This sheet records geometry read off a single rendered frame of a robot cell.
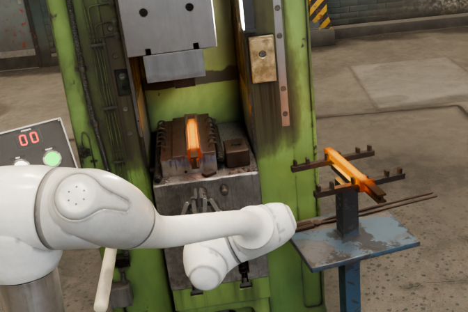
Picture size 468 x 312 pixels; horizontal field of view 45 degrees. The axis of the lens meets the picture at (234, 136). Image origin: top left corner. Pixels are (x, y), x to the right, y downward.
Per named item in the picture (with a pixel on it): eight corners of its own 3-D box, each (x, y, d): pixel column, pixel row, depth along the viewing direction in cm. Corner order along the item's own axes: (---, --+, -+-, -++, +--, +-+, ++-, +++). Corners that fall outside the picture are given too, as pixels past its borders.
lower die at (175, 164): (217, 170, 205) (214, 148, 202) (162, 177, 204) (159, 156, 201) (210, 129, 244) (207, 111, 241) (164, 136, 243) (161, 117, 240)
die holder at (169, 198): (269, 276, 217) (259, 171, 201) (170, 290, 215) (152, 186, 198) (251, 207, 269) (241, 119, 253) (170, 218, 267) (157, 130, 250)
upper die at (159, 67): (205, 76, 192) (202, 48, 189) (147, 83, 191) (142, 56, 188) (200, 49, 231) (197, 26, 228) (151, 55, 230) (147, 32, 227)
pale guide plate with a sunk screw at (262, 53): (276, 81, 208) (273, 35, 202) (253, 83, 208) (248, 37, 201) (276, 79, 210) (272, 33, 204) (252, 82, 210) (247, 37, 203)
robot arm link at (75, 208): (161, 182, 97) (88, 182, 100) (116, 150, 80) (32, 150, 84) (152, 260, 93) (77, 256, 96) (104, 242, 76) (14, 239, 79)
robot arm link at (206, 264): (194, 268, 147) (239, 246, 147) (196, 306, 133) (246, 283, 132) (175, 236, 144) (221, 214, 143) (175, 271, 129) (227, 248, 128)
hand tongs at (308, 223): (432, 193, 222) (432, 190, 222) (438, 197, 218) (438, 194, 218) (289, 228, 209) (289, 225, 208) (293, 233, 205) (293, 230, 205)
